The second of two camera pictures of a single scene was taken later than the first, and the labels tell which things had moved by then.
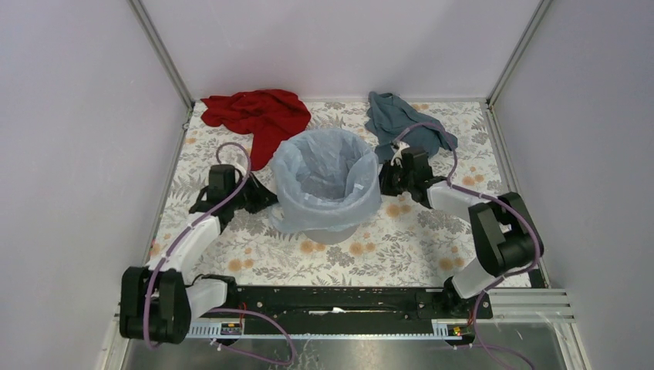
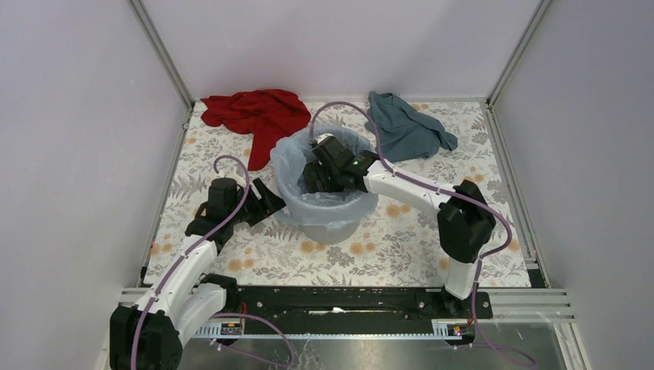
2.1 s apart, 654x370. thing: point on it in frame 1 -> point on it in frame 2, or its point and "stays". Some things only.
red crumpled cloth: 272,116 stays
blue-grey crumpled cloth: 389,122 stays
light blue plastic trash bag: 326,180 stays
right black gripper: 383,178 -> 314,171
